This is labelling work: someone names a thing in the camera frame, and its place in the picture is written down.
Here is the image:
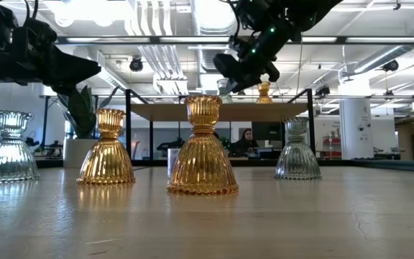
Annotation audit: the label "white round column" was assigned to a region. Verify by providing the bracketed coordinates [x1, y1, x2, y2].
[339, 99, 374, 161]

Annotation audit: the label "white plant pot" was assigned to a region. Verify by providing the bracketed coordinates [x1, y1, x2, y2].
[62, 138, 100, 169]

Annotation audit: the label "clear glass candle holder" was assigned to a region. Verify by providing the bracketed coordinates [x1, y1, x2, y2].
[0, 109, 41, 182]
[216, 78, 234, 105]

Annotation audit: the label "black aluminium rig frame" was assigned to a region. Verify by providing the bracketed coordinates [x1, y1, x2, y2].
[0, 35, 414, 173]

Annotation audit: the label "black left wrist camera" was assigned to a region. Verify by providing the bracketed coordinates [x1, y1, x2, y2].
[11, 17, 59, 50]

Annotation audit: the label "red storage rack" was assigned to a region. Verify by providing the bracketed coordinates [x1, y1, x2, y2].
[321, 135, 341, 160]

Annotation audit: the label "green snake plant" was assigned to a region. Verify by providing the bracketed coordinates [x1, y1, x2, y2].
[56, 84, 121, 140]

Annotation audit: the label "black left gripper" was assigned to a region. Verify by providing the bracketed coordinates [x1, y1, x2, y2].
[12, 46, 102, 96]

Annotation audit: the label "black monitor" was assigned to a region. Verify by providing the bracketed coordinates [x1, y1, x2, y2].
[251, 122, 283, 142]

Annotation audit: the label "black ceiling spot lamp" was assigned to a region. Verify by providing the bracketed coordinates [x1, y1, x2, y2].
[382, 59, 400, 73]
[314, 84, 332, 99]
[129, 55, 144, 73]

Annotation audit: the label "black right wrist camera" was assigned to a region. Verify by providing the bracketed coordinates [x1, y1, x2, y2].
[212, 53, 239, 78]

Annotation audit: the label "clear ribbed glass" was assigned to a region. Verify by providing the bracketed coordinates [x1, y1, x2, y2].
[274, 116, 323, 181]

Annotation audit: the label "person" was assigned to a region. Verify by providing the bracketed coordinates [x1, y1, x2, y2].
[229, 128, 260, 158]

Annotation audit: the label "wooden shelf black metal legs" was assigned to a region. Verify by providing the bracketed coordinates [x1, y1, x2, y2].
[124, 88, 317, 173]

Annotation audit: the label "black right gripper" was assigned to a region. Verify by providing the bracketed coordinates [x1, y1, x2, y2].
[224, 52, 280, 94]

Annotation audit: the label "silver ceiling duct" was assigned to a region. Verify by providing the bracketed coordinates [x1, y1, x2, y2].
[191, 0, 241, 73]

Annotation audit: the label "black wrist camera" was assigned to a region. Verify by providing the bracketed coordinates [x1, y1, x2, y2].
[11, 17, 59, 50]
[212, 53, 239, 78]

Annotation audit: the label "amber glass candle holder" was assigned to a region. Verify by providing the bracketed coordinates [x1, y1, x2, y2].
[76, 108, 137, 186]
[255, 81, 274, 104]
[166, 94, 239, 196]

